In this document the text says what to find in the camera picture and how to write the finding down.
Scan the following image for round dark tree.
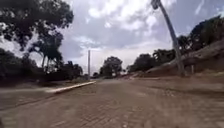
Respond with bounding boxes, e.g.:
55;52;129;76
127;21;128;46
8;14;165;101
99;55;124;78

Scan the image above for thin pale pole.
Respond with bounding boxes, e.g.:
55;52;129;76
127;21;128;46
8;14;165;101
87;49;92;78

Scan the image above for brown brick paved road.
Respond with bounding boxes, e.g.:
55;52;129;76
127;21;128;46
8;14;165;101
0;77;224;128

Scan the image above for pale concrete kerb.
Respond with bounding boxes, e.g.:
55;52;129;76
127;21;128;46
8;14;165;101
46;80;98;94

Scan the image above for leaning grey pole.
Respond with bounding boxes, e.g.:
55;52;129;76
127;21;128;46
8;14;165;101
150;0;186;78

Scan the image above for earth embankment slope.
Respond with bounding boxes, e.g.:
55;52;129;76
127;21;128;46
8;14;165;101
143;39;224;78

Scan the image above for row of trees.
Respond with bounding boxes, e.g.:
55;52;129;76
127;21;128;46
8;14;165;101
126;14;224;74

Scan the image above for dark bushes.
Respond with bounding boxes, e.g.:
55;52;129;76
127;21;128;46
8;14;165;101
0;48;84;84

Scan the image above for large dark tree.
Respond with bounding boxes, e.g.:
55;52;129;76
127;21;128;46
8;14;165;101
0;0;75;51

